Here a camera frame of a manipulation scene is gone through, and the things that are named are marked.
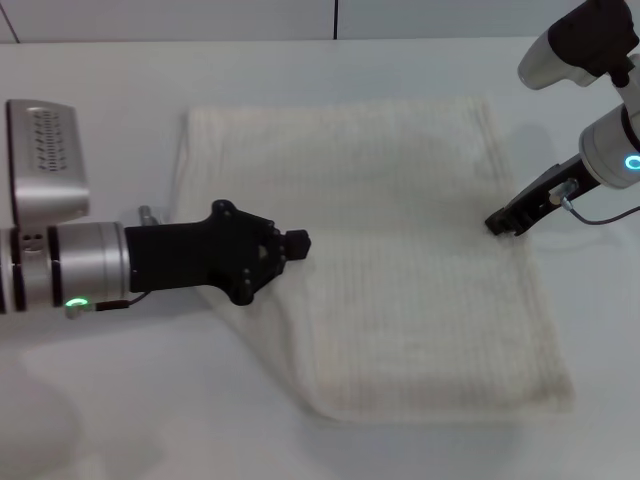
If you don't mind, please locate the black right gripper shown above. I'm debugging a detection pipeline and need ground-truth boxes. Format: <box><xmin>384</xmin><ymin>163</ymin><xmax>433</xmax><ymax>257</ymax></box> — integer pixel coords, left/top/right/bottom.
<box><xmin>484</xmin><ymin>155</ymin><xmax>602</xmax><ymax>237</ymax></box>

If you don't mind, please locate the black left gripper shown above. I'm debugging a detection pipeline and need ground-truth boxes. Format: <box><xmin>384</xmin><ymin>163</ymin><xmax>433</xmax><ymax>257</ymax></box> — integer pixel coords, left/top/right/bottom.
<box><xmin>123</xmin><ymin>199</ymin><xmax>315</xmax><ymax>306</ymax></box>

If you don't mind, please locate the cream white towel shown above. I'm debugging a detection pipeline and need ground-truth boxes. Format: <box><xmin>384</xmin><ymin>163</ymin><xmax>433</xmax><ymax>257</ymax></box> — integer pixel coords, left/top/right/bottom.
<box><xmin>169</xmin><ymin>95</ymin><xmax>575</xmax><ymax>424</ymax></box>

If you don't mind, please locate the grey right gripper cable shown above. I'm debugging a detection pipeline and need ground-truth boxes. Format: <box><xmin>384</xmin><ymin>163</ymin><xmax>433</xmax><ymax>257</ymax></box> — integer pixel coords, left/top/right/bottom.
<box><xmin>548</xmin><ymin>180</ymin><xmax>640</xmax><ymax>225</ymax></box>

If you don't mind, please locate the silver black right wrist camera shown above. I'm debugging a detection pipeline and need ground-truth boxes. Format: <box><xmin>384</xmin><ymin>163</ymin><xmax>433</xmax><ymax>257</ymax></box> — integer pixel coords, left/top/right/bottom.
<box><xmin>516</xmin><ymin>0</ymin><xmax>637</xmax><ymax>92</ymax></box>

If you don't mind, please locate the thin left gripper cable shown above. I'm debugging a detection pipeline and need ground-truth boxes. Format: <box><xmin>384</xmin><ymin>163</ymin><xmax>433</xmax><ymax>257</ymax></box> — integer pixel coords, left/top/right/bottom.
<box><xmin>65</xmin><ymin>290</ymin><xmax>151</xmax><ymax>320</ymax></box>

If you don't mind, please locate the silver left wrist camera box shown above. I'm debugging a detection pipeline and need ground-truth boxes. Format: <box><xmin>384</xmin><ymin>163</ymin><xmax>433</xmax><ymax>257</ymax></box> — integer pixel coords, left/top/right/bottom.
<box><xmin>5</xmin><ymin>99</ymin><xmax>92</xmax><ymax>229</ymax></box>

